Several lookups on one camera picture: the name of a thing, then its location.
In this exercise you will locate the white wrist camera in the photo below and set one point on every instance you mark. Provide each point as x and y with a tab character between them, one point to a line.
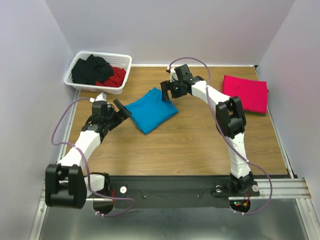
100	97
173	74

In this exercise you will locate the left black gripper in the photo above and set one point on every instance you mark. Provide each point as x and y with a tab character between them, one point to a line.
124	113

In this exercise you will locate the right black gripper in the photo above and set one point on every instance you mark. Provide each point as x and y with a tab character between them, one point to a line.
169	87

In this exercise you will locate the black t shirt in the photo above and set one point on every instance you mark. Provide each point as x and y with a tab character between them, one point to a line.
93	69

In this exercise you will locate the white plastic laundry basket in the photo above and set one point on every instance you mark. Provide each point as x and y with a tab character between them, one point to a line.
121	61

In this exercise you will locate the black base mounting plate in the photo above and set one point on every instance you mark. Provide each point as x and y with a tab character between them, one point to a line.
193	191

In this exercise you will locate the aluminium extrusion frame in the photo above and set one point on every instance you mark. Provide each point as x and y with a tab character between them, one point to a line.
40	215

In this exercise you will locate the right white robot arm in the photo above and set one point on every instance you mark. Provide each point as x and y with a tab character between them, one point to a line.
229	116

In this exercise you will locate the blue t shirt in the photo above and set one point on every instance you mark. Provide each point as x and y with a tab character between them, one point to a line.
150	111

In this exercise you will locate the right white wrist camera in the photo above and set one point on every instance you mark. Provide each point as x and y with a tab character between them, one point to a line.
173	74

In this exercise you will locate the dark red t shirt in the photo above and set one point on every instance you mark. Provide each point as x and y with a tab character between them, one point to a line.
114	81

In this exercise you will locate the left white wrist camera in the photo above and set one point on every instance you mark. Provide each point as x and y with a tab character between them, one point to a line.
100	97

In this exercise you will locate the folded pink t shirt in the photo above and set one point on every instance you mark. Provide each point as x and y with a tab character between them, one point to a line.
253	93

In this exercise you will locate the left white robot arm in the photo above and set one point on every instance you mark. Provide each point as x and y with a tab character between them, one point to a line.
69	182

